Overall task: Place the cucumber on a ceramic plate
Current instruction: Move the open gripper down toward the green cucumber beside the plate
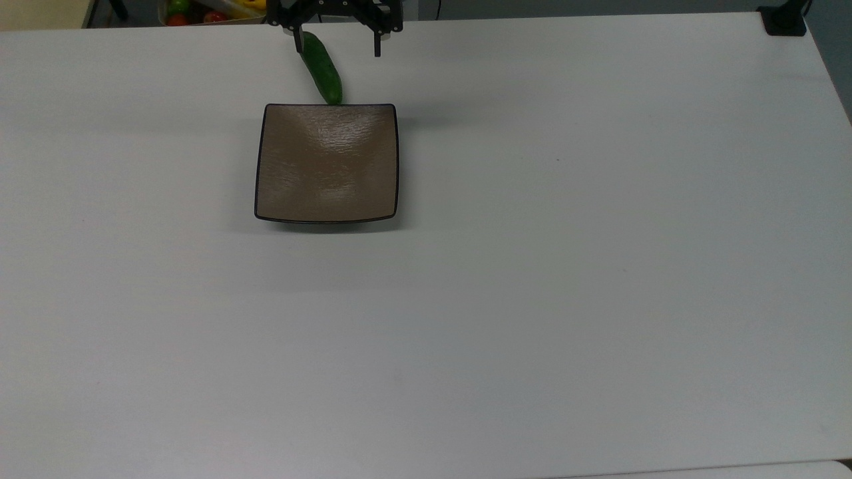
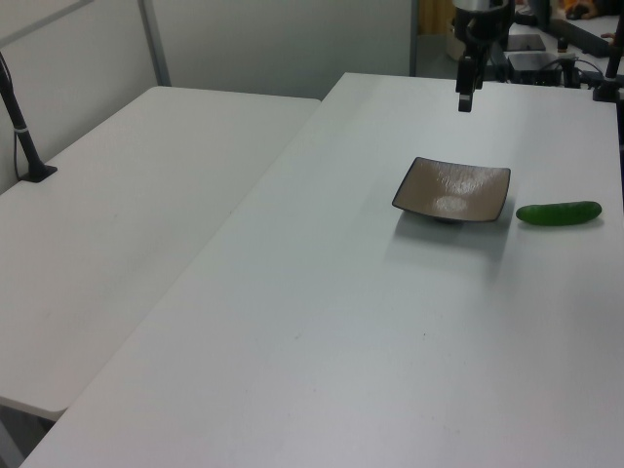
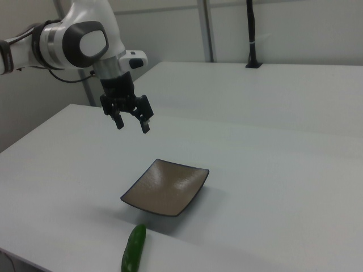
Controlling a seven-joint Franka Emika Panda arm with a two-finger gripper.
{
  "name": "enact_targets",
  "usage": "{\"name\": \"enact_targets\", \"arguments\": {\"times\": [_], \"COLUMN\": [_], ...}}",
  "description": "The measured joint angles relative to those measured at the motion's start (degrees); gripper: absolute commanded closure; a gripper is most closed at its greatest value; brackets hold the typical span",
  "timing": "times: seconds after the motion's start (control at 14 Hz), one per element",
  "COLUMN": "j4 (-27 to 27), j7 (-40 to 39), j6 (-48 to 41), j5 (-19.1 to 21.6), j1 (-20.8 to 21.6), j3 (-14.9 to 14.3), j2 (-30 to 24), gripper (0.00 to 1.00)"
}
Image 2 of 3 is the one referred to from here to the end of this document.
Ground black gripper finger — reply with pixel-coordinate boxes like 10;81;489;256
470;48;486;94
455;55;475;114

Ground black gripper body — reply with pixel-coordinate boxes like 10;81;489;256
449;5;513;60

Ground green cucumber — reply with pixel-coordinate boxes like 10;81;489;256
515;200;604;228

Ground square brown ceramic plate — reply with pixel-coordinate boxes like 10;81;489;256
391;156;512;226

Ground dark flat screen device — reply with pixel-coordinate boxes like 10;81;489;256
506;33;547;52

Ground black electronics box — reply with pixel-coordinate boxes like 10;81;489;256
506;51;563;86

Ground dark background desk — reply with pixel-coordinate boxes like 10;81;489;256
549;13;624;57

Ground black pole with white band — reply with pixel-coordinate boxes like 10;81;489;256
0;50;59;183

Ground grey partition frame post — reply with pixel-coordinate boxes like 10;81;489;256
136;0;173;88
406;0;419;77

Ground black clamped camera stand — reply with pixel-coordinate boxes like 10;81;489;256
591;28;624;104

